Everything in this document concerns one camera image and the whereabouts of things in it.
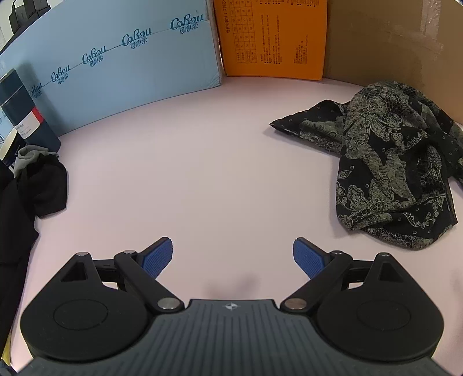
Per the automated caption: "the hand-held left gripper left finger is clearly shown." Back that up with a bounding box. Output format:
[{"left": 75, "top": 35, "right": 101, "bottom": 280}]
[{"left": 60, "top": 237, "right": 184, "bottom": 314}]

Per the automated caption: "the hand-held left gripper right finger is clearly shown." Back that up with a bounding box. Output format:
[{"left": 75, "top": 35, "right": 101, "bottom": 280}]
[{"left": 279, "top": 237, "right": 404, "bottom": 314}]

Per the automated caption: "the black beige lace-patterned garment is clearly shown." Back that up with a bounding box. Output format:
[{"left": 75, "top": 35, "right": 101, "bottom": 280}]
[{"left": 269, "top": 81, "right": 463, "bottom": 251}]

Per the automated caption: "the black garment with grey collar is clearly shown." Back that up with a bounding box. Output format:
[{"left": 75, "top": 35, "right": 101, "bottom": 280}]
[{"left": 0, "top": 145, "right": 69, "bottom": 344}]

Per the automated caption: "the light blue cardboard box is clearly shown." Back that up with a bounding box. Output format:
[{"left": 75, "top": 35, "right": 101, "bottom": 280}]
[{"left": 0, "top": 0, "right": 222, "bottom": 137}]

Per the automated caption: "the dark blue insulated bottle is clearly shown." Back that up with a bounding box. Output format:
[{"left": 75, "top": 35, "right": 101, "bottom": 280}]
[{"left": 0, "top": 69, "right": 61, "bottom": 153}]

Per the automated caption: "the orange cardboard box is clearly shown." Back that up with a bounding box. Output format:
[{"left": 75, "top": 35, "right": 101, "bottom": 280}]
[{"left": 213, "top": 0, "right": 328, "bottom": 81}]

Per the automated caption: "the brown cardboard box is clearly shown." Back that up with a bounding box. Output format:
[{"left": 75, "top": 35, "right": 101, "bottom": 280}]
[{"left": 322, "top": 0, "right": 463, "bottom": 125}]

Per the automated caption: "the black office chair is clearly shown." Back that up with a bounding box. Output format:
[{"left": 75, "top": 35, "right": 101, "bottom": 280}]
[{"left": 7, "top": 0, "right": 67, "bottom": 32}]

